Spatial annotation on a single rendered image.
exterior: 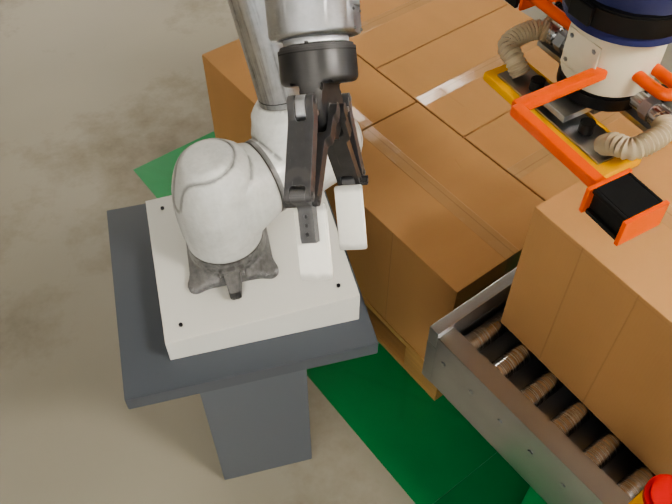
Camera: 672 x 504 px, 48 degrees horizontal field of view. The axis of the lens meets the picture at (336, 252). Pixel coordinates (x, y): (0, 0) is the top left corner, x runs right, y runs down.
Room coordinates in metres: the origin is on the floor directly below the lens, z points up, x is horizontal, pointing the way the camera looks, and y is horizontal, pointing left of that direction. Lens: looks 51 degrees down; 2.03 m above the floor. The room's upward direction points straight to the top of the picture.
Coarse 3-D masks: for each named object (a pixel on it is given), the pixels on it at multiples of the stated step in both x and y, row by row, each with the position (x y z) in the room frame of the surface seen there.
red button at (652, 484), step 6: (660, 474) 0.42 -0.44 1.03; (666, 474) 0.42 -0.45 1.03; (654, 480) 0.41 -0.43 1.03; (660, 480) 0.41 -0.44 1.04; (666, 480) 0.41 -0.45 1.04; (648, 486) 0.40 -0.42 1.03; (654, 486) 0.40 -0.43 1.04; (660, 486) 0.40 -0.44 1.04; (666, 486) 0.40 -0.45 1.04; (648, 492) 0.39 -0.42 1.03; (654, 492) 0.39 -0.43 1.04; (660, 492) 0.39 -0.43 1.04; (666, 492) 0.39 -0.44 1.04; (648, 498) 0.39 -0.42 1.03; (654, 498) 0.38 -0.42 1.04; (660, 498) 0.38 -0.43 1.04; (666, 498) 0.38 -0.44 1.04
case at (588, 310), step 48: (576, 192) 1.03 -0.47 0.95; (528, 240) 0.99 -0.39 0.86; (576, 240) 0.91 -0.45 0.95; (528, 288) 0.96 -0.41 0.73; (576, 288) 0.88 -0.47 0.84; (624, 288) 0.81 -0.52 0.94; (528, 336) 0.93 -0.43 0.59; (576, 336) 0.84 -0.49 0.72; (624, 336) 0.77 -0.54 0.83; (576, 384) 0.81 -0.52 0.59; (624, 384) 0.74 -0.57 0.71; (624, 432) 0.70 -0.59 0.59
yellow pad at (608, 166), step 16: (528, 64) 1.25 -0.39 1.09; (496, 80) 1.20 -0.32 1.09; (512, 80) 1.19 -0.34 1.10; (528, 80) 1.19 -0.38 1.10; (544, 80) 1.16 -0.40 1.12; (512, 96) 1.15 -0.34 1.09; (544, 112) 1.10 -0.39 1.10; (560, 128) 1.05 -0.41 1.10; (576, 128) 1.05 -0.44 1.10; (592, 128) 1.03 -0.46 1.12; (576, 144) 1.01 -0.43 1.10; (592, 144) 1.01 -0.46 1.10; (592, 160) 0.97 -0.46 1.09; (608, 160) 0.97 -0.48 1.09; (624, 160) 0.97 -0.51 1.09; (640, 160) 0.98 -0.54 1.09; (608, 176) 0.94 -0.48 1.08
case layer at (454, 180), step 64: (384, 0) 2.34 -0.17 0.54; (448, 0) 2.34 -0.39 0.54; (384, 64) 1.99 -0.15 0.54; (448, 64) 1.98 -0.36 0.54; (384, 128) 1.68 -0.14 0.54; (448, 128) 1.68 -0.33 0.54; (512, 128) 1.68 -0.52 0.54; (384, 192) 1.42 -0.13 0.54; (448, 192) 1.42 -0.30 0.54; (512, 192) 1.42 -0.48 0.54; (384, 256) 1.29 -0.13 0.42; (448, 256) 1.20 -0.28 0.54; (512, 256) 1.20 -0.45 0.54
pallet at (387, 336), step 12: (372, 312) 1.39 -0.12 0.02; (372, 324) 1.34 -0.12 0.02; (384, 324) 1.34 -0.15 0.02; (384, 336) 1.30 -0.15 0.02; (396, 336) 1.23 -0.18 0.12; (396, 348) 1.25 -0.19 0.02; (408, 348) 1.19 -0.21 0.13; (396, 360) 1.22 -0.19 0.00; (408, 360) 1.18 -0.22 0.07; (420, 360) 1.14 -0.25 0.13; (408, 372) 1.18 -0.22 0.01; (420, 372) 1.14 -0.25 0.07; (420, 384) 1.13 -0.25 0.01; (432, 384) 1.10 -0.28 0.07; (432, 396) 1.09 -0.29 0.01
